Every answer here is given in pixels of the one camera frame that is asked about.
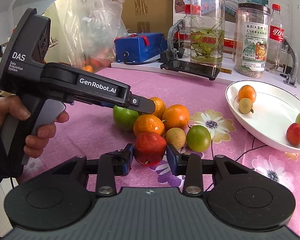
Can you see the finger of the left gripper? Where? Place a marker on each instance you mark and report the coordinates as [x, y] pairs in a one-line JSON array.
[[141, 104]]

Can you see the brown kiwi fruit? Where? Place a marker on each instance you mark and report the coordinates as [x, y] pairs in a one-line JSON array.
[[176, 137]]

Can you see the glass vase with plant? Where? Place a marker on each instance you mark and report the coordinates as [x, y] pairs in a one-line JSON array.
[[207, 32]]

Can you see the black smartphone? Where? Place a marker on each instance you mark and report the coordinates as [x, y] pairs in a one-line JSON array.
[[202, 70]]

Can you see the orange tangerine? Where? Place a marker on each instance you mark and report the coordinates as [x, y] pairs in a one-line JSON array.
[[160, 107], [176, 116], [248, 92], [148, 123]]

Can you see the cola bottle red cap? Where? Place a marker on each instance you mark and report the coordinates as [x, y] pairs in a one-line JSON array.
[[276, 38]]

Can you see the clear jar red lid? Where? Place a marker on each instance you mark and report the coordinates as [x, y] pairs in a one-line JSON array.
[[187, 27]]

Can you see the green fruit centre right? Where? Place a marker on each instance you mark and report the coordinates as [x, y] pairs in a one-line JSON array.
[[198, 138]]

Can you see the red small apple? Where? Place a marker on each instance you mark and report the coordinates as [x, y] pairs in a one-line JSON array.
[[149, 148]]

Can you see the blue power box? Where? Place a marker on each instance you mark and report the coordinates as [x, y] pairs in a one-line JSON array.
[[138, 48]]

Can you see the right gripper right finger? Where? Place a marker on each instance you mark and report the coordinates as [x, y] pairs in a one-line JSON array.
[[192, 166]]

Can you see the cardboard box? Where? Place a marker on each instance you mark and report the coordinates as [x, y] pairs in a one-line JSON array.
[[148, 16]]

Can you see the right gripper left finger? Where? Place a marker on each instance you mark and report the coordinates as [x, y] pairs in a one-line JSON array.
[[107, 167]]

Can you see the green apple right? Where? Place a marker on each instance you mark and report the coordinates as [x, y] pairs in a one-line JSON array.
[[124, 118]]

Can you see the white round plate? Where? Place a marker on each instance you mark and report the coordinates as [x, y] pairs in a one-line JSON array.
[[275, 109]]

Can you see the labelled clear tea jar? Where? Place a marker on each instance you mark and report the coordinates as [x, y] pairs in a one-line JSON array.
[[251, 39]]

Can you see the person's left hand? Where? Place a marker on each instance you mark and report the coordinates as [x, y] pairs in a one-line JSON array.
[[34, 144]]

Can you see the clear plastic bag of fruit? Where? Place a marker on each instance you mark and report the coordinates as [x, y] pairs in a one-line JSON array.
[[83, 32]]

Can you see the tan round fruit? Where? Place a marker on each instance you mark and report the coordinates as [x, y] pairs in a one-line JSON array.
[[245, 106]]

